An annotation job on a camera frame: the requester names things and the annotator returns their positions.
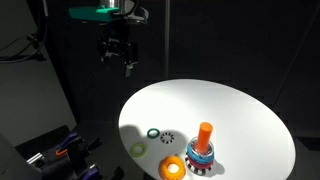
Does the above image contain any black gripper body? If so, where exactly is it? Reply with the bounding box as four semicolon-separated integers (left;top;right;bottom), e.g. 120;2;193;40
97;18;139;64

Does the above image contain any thin metal vertical pole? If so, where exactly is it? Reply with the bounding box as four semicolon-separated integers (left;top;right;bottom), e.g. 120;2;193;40
163;0;171;80

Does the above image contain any grey board panel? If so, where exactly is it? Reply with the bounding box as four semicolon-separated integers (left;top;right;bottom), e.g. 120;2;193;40
0;0;78;148

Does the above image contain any small orange clip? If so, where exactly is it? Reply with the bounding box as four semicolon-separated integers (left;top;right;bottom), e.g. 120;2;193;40
55;148;69;157

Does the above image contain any silver aluminium bar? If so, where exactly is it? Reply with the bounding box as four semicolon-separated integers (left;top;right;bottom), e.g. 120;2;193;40
26;152;45;166

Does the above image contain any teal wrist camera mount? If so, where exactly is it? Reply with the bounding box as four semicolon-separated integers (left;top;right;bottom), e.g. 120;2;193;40
68;5;120;23

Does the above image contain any dark green ring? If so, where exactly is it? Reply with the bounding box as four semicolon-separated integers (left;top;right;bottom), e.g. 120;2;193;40
146;128;160;139

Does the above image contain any black cable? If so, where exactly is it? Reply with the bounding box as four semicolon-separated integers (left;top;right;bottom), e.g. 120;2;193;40
0;32;48;63

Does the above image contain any small black white ring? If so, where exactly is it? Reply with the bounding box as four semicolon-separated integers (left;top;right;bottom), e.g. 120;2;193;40
160;132;175;145

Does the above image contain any purple handled spring clamp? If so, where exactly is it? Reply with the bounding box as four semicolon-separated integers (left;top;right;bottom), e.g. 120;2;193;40
56;131;103;156
75;162;125;180

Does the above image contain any lime green ring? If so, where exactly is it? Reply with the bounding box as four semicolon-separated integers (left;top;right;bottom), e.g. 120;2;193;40
129;142;148;158

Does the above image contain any blue stacking ring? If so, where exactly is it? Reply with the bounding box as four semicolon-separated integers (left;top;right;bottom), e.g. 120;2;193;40
186;144;215;164

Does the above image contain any clear plastic stacking ring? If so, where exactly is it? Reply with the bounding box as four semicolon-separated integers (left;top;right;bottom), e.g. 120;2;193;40
189;137;215;158

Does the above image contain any red stacking ring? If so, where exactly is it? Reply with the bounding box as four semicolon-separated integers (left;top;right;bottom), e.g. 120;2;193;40
188;156;214;169

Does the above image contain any black white striped base ring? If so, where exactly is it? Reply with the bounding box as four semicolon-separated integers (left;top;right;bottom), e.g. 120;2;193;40
184;153;214;176

